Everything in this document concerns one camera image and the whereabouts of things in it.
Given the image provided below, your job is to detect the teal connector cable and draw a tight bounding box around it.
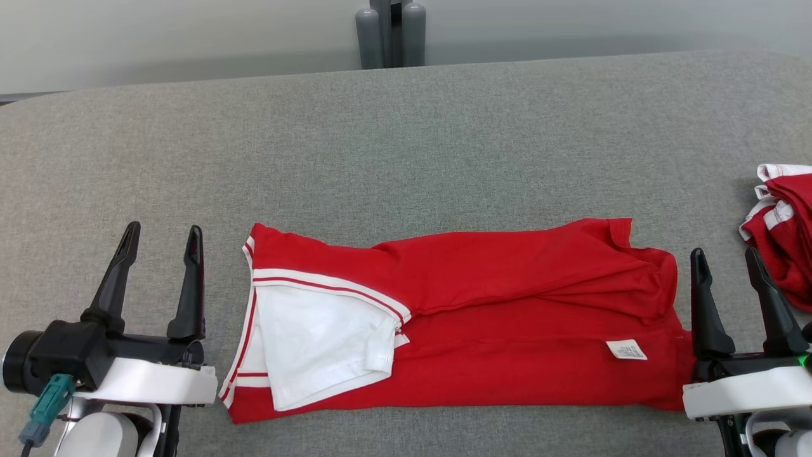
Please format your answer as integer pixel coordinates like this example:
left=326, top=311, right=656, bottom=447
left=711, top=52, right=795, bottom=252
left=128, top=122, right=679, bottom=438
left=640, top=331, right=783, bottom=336
left=19, top=373, right=75, bottom=457

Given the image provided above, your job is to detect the grey metal post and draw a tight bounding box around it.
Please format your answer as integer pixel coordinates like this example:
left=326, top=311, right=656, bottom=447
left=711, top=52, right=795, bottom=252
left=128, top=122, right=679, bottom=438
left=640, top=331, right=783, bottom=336
left=370, top=0, right=413, bottom=67

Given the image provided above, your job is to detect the grey cylinder bumper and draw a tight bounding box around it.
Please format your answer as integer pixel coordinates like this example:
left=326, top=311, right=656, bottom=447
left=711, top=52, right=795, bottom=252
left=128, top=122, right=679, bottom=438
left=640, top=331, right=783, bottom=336
left=401, top=2, right=427, bottom=67
left=355, top=8, right=384, bottom=70

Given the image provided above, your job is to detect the red clothes pile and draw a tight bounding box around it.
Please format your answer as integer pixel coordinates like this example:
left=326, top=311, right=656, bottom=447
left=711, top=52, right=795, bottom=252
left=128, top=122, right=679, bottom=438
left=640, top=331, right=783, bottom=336
left=740, top=163, right=812, bottom=313

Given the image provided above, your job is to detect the red and white jersey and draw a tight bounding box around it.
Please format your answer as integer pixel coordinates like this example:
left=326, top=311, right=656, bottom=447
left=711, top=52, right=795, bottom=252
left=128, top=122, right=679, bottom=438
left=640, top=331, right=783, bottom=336
left=219, top=218, right=697, bottom=425

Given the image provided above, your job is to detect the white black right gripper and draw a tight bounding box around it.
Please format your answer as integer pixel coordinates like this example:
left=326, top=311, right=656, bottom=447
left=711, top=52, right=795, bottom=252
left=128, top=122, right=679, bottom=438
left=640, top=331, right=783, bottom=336
left=683, top=246, right=812, bottom=420

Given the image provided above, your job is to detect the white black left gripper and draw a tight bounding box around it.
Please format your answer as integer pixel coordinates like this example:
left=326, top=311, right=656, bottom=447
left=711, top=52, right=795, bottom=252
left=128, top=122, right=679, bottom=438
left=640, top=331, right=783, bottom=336
left=73, top=221, right=218, bottom=407

